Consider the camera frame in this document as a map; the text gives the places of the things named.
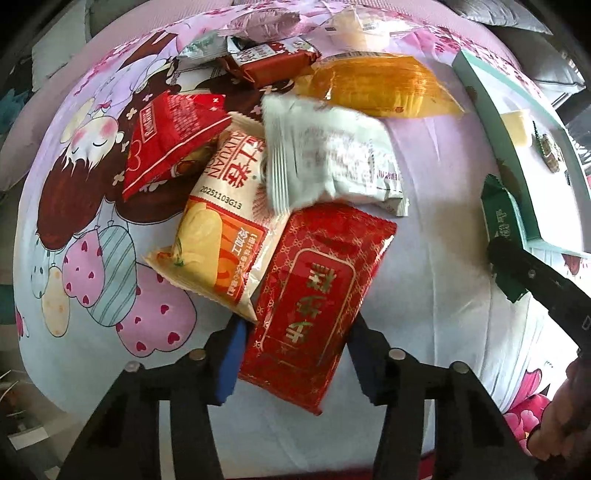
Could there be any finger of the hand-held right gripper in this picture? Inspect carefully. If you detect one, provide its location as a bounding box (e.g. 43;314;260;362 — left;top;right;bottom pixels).
487;235;591;333

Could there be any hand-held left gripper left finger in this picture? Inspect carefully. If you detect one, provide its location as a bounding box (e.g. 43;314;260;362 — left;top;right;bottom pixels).
58;318;250;480

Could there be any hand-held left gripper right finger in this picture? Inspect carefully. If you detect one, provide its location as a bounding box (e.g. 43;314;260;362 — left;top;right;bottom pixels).
346;316;525;480

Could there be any dark green snack packet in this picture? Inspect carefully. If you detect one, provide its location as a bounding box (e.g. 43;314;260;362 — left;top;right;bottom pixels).
480;174;529;303

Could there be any red gold-patterned snack packet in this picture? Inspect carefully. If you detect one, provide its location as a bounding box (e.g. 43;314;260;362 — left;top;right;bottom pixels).
238;203;399;416

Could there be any cream and orange snack packet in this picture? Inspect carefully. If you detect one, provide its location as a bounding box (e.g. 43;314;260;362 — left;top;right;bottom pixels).
144;113;289;324

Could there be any teal cardboard box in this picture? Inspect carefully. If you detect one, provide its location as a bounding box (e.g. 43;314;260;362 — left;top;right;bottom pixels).
451;48;591;257

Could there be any pale white-green snack packet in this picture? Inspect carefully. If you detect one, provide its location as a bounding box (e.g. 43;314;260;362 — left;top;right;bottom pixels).
261;95;411;217

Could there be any red triangular snack packet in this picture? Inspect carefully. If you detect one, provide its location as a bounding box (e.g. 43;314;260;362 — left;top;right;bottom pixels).
121;91;232;201

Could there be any yellow-orange clear snack packet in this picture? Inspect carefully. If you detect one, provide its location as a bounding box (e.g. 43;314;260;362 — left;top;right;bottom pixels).
295;52;465;120

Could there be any person's right hand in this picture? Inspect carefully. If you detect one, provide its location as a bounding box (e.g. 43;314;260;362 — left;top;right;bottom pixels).
526;355;591;462

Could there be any printed pink cartoon blanket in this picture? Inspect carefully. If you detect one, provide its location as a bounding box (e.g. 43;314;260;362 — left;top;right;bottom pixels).
14;0;591;467

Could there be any grey pillow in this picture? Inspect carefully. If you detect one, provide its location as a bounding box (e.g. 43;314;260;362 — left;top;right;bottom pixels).
450;0;555;35

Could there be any pink sofa cover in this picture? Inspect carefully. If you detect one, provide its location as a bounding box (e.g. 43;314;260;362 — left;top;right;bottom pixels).
0;88;63;195

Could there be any brown and white snack packet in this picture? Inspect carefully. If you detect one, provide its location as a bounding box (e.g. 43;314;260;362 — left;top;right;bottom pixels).
216;39;321;86

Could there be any round yellow cake clear wrapper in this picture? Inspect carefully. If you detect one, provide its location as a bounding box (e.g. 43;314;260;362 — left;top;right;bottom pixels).
300;4;419;49

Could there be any small pale green snack packet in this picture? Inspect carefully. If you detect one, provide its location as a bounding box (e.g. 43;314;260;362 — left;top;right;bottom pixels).
178;32;232;63

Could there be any pink snack packet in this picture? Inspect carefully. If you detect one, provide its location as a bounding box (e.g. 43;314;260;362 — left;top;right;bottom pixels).
226;7;301;42

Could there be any white pillow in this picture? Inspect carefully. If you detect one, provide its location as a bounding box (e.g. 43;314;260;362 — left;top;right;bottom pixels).
32;28;88;93

